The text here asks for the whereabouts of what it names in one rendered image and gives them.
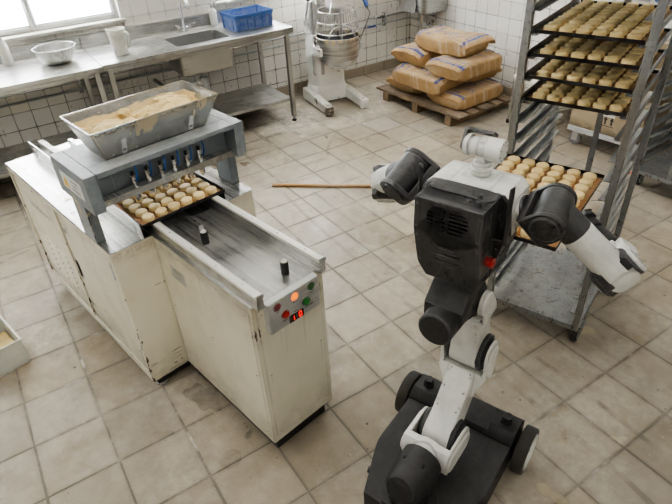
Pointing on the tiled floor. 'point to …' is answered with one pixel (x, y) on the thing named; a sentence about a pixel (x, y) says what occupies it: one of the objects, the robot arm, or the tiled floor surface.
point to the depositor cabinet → (113, 266)
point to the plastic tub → (10, 349)
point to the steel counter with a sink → (93, 52)
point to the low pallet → (443, 106)
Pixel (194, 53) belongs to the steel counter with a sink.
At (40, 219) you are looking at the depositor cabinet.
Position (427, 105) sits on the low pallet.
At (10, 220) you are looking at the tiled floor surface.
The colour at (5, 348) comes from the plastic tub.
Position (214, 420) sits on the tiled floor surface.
